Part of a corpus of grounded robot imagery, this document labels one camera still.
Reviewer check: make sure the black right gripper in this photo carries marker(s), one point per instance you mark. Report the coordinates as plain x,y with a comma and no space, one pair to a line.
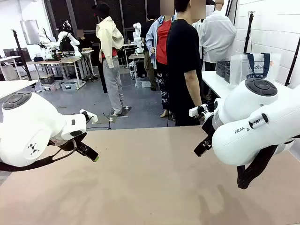
208,126

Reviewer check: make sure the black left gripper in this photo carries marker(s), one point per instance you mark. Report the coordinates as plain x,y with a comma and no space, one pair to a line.
70,145

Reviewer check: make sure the grey plastic basket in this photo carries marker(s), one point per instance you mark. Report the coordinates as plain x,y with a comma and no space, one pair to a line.
227,74
222,68

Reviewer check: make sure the person's right forearm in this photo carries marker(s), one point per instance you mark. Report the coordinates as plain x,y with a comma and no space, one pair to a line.
193,89

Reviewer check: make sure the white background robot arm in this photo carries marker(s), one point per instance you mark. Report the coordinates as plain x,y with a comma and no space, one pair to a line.
138,37
70,38
48,43

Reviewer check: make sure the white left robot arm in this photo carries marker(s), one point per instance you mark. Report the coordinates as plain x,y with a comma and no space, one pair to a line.
30,131

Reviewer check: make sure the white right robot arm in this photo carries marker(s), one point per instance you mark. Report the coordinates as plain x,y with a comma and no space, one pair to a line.
253,117

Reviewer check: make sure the metal floor plate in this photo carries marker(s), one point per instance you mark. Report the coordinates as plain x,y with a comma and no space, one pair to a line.
105,119

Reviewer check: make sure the white side table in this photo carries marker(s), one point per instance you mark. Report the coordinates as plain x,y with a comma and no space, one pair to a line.
215,82

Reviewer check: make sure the clear storage bin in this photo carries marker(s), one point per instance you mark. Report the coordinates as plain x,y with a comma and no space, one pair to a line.
69,86

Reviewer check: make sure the person in black T-shirt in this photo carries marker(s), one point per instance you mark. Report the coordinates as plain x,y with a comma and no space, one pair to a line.
180,70

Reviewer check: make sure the wooden top workbench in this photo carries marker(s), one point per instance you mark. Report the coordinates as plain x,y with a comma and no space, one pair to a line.
58,61

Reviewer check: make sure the person in dark clothes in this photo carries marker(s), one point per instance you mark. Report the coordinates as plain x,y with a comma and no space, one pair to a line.
147,58

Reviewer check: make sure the person in cream jacket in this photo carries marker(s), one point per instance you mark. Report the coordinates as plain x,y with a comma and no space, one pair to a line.
110,47

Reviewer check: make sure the seated person in black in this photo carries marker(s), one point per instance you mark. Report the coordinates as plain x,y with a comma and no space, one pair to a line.
84,43

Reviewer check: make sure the person in red shirt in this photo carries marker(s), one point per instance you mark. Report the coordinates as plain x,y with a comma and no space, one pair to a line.
162,47

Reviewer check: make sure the person in white shirt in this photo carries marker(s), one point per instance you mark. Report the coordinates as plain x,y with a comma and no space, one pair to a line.
218,39

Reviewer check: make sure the black tripod stand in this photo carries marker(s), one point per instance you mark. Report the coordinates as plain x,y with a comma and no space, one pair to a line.
248,32
21,56
294,58

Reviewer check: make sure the grey whiteboard panel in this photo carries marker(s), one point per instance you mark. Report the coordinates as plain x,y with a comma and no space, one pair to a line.
30,31

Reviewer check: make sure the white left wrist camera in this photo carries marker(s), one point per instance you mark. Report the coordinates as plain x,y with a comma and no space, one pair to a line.
90,116

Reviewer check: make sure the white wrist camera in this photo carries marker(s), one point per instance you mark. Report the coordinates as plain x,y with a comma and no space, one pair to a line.
194,112
90,116

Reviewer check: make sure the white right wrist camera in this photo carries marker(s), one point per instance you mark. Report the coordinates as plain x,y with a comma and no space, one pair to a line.
194,112

